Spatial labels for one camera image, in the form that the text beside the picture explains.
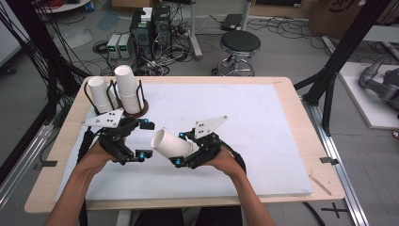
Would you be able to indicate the black tape cross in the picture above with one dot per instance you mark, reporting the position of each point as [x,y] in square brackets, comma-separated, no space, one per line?
[335,210]

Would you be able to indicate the person's right hand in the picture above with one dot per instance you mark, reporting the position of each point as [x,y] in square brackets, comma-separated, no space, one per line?
[226,163]

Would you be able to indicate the black frame post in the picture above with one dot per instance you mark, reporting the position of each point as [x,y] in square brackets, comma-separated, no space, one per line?
[37,37]
[342,53]

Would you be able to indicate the black computer tower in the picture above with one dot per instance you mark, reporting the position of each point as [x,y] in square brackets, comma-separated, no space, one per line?
[162,28]
[141,34]

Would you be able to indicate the stack of white cups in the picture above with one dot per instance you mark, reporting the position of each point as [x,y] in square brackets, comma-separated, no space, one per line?
[128,91]
[99,94]

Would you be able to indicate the person's left hand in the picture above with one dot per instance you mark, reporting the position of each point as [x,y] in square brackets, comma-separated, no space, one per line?
[94,157]

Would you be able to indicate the person's dark trousers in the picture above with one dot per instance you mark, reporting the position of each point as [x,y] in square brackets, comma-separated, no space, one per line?
[194,218]

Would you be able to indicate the white paper cup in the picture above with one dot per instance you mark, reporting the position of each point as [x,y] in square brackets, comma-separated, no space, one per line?
[171,145]

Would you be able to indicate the grey desk leg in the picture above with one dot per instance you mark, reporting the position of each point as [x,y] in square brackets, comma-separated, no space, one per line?
[194,31]

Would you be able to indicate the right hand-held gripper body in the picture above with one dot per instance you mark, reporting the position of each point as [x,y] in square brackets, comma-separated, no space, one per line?
[207,147]

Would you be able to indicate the white platform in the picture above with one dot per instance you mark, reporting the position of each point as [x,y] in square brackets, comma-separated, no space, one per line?
[360,106]

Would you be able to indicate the white foam board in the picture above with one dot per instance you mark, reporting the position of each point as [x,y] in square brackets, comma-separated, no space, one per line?
[251,132]

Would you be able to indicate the aluminium rail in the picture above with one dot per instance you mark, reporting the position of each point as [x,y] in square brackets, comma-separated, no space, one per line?
[338,163]
[22,160]

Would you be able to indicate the white cabinet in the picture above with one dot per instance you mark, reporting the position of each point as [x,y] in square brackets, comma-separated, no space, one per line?
[7,34]

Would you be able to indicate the large printed cardboard box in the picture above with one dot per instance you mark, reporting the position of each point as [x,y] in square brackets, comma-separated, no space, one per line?
[332,15]

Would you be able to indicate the white round table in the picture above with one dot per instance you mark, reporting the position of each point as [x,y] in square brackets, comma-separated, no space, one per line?
[72,7]

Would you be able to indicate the wooden table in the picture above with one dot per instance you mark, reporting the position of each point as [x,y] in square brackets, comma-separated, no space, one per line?
[298,103]

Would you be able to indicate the black round stool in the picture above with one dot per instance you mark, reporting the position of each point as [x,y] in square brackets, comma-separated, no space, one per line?
[240,42]

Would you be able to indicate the thin wooden stick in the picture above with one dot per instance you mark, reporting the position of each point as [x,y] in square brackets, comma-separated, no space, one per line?
[320,184]

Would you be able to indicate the black laptop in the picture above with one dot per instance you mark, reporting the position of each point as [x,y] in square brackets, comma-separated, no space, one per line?
[231,22]

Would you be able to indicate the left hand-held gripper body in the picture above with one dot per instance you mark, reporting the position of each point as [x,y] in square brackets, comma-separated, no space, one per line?
[117,133]

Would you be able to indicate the black tape piece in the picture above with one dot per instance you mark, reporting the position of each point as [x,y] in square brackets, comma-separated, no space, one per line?
[47,164]
[329,160]

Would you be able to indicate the grey power supply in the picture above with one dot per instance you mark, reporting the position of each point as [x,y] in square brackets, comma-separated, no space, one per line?
[124,46]
[113,45]

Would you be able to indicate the blue roll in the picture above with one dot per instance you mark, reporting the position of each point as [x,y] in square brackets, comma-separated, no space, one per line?
[89,6]

